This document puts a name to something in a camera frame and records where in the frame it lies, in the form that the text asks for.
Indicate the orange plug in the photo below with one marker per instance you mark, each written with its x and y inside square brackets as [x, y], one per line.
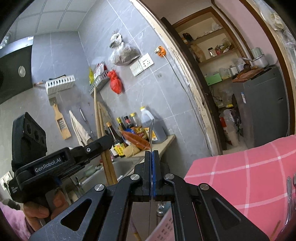
[160, 51]

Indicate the white wall basket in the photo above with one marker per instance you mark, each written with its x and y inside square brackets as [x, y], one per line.
[59, 84]

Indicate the large oil jug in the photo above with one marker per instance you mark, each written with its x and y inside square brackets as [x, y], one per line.
[158, 134]

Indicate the white perforated utensil holder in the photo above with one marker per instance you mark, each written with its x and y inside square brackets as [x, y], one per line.
[164, 230]

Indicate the red plastic bag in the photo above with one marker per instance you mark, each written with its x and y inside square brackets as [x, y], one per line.
[115, 82]

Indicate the metal pot on cabinet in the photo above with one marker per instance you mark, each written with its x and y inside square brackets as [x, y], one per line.
[259, 58]

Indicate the grey wall shelf rack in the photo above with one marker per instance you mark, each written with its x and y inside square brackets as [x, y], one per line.
[99, 82]

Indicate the clear bag of dried goods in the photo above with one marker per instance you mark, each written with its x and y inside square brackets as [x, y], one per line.
[123, 53]

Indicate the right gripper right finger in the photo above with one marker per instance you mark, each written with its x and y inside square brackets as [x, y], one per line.
[161, 191]

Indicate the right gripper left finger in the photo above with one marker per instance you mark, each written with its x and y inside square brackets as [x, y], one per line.
[144, 191]

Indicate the dark grey cabinet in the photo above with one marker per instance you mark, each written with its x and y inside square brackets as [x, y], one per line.
[263, 109]

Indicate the wooden grater board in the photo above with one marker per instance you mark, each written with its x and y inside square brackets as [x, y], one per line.
[61, 123]

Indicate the stainless steel spoon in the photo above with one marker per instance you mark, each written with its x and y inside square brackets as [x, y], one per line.
[289, 200]

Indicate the pink plaid tablecloth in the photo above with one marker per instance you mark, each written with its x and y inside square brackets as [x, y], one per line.
[239, 196]

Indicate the dark soy sauce bottle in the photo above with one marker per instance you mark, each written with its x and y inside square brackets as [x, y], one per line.
[118, 143]

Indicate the green box on shelf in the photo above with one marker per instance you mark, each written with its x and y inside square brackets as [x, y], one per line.
[213, 79]

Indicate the person's left hand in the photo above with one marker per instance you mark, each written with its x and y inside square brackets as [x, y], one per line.
[35, 212]

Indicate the hanging dish towel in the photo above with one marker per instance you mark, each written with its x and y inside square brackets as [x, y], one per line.
[82, 135]

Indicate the wall switch and socket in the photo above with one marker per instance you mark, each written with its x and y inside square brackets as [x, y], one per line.
[141, 64]

